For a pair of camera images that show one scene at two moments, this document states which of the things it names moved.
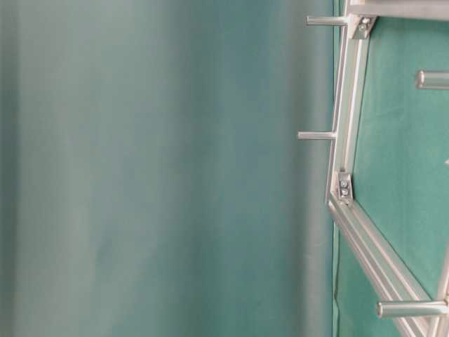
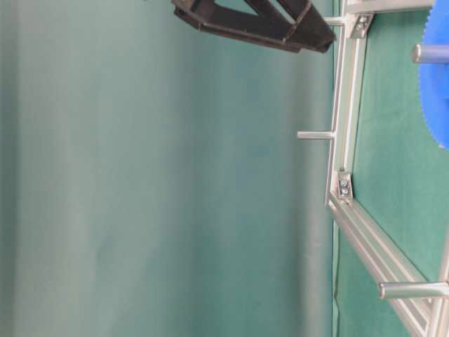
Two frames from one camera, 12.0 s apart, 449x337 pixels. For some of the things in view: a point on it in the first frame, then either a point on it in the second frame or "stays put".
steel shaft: (412, 308) → (388, 291)
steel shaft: (431, 79) → (430, 53)
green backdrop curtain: (152, 181) stays put
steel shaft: (316, 135) stays put
